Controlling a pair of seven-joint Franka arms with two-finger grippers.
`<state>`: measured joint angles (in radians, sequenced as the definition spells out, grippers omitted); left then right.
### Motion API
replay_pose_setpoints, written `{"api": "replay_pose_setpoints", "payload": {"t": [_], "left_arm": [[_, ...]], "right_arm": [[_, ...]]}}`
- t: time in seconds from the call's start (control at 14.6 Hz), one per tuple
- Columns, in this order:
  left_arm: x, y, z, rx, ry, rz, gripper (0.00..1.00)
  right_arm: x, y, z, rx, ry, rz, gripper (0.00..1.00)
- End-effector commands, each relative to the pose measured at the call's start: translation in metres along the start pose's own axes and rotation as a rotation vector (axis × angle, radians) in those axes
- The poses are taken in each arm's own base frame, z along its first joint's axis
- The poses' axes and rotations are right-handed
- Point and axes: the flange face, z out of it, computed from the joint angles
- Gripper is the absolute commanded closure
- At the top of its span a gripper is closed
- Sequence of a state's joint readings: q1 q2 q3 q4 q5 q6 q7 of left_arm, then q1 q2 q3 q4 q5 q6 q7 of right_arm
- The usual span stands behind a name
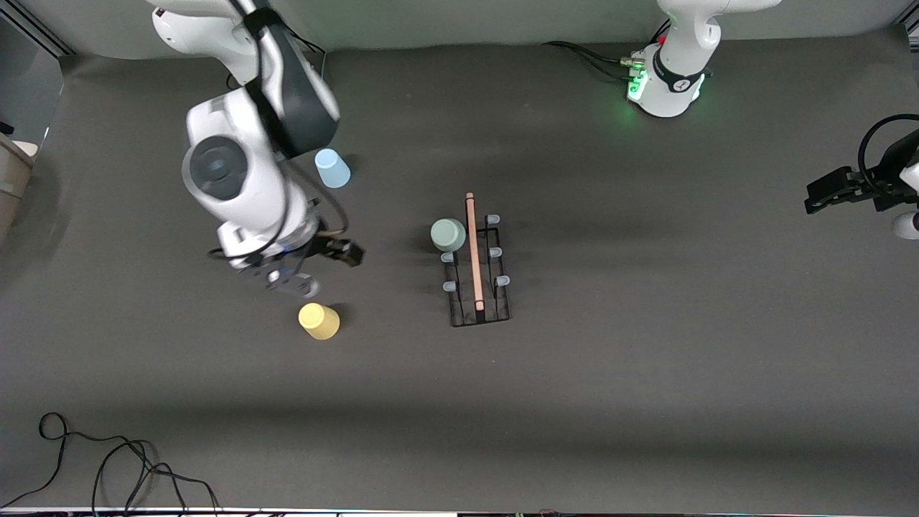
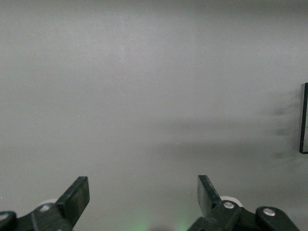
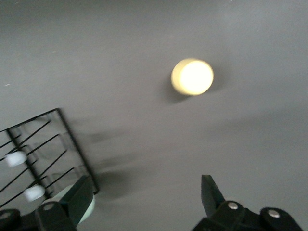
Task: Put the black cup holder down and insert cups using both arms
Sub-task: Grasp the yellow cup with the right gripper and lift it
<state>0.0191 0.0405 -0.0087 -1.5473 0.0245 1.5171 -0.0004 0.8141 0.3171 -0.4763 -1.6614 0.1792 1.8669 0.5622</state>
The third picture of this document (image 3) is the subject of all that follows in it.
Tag pale yellow plastic cup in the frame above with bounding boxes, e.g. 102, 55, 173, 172
170, 57, 215, 97

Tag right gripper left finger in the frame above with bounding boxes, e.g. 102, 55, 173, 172
0, 175, 93, 231

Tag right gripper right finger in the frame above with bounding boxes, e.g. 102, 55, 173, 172
192, 175, 304, 231

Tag dark grey table cloth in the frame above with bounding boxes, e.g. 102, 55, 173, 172
0, 0, 308, 231

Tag pale green plastic cup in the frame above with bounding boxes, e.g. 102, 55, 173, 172
43, 183, 96, 225

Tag black wire cup holder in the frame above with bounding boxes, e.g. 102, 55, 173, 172
0, 108, 100, 209

